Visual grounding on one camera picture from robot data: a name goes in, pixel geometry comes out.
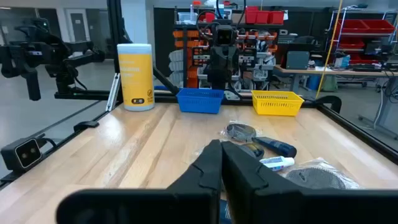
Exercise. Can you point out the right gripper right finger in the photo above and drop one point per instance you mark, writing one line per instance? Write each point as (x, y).
(280, 205)

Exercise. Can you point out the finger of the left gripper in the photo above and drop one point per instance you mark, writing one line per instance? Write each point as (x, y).
(228, 62)
(219, 62)

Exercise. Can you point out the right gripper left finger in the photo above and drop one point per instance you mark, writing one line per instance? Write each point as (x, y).
(186, 205)

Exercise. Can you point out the white toothpaste tube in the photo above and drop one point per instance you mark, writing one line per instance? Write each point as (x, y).
(276, 163)

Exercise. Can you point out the bagged black round pad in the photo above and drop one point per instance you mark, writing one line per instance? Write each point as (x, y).
(317, 179)
(239, 132)

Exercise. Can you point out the black remote control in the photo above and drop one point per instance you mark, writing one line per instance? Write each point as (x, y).
(276, 147)

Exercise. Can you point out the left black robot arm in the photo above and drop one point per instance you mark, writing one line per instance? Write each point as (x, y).
(217, 81)

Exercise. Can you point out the black background robot arm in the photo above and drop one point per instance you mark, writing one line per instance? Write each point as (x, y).
(31, 56)

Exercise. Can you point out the shelf rack with orange bins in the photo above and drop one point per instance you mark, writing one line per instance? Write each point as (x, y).
(189, 62)

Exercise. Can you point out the small red bin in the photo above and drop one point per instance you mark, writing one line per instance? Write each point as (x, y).
(263, 17)
(251, 15)
(276, 17)

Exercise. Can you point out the blue plastic basket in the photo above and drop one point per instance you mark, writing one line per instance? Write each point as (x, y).
(199, 102)

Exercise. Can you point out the clear plastic box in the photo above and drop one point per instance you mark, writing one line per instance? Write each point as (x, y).
(186, 17)

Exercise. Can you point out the grey equipment box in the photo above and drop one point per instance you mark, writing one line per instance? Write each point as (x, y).
(297, 59)

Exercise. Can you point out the yellow plastic basket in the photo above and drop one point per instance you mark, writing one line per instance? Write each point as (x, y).
(276, 105)

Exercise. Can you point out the blue barrel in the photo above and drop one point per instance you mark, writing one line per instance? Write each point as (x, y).
(314, 82)

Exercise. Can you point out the wooden desk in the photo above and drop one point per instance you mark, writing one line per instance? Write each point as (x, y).
(335, 72)

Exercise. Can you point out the large red bin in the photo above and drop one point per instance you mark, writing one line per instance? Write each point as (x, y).
(379, 26)
(351, 26)

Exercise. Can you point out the black clamp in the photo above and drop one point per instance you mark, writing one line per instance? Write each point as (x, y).
(85, 125)

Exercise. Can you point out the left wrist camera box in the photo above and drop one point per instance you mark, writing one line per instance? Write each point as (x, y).
(224, 35)

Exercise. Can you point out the black table frame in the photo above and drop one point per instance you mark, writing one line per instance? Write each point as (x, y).
(164, 99)

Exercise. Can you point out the aluminium bracket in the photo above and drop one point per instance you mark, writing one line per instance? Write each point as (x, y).
(112, 91)

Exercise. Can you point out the black table-level camera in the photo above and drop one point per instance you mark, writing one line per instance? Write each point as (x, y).
(23, 154)

